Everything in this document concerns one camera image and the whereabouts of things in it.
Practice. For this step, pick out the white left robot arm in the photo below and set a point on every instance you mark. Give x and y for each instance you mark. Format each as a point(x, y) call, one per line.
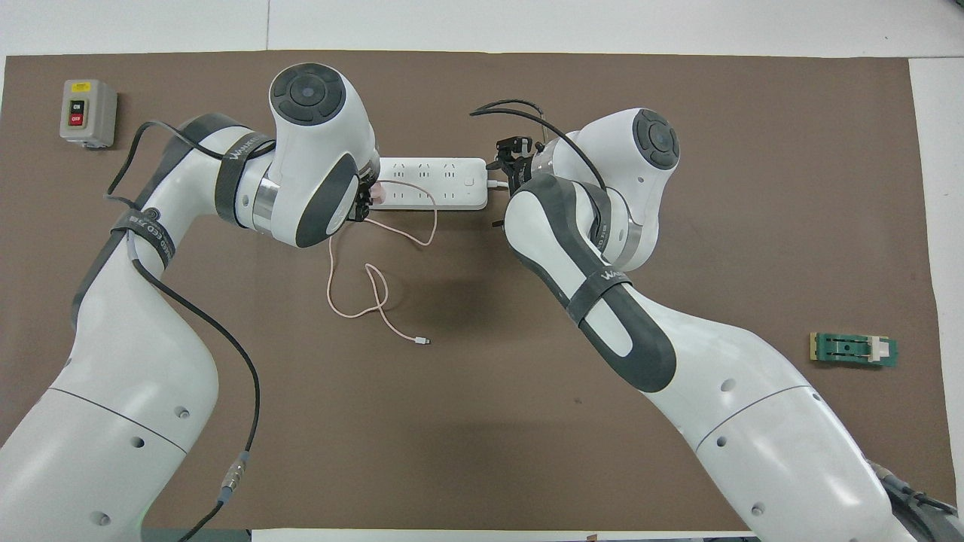
point(135, 354)

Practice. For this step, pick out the grey on-off switch box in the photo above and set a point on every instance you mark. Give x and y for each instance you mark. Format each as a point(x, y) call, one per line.
point(86, 113)

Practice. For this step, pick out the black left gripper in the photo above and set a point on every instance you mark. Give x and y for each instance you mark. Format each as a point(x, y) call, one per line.
point(369, 178)

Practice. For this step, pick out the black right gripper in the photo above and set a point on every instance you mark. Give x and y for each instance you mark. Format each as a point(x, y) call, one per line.
point(527, 162)

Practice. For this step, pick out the brown table mat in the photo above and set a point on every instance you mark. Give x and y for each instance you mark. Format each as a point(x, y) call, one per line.
point(482, 436)

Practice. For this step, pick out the pink charger adapter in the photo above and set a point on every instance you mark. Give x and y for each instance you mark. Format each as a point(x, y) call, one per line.
point(379, 195)

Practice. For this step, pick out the green knife switch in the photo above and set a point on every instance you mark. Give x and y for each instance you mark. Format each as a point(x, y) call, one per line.
point(851, 350)

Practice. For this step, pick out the white power strip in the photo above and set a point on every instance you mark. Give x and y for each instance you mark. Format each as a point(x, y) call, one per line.
point(444, 183)

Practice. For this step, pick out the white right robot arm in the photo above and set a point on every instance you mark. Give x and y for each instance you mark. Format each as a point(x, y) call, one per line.
point(753, 421)

